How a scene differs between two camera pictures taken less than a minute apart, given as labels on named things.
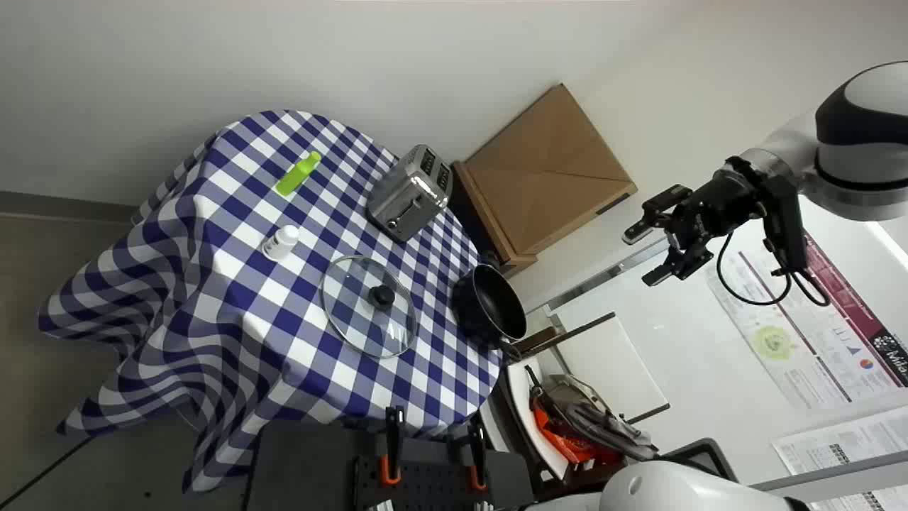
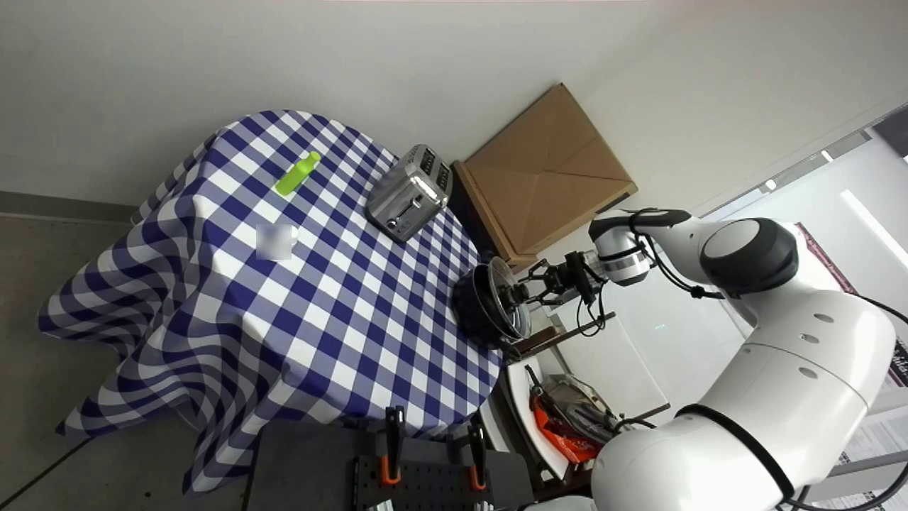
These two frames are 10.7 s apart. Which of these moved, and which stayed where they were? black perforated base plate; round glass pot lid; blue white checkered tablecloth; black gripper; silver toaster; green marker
Moved: round glass pot lid; black gripper
Stayed: blue white checkered tablecloth; green marker; black perforated base plate; silver toaster
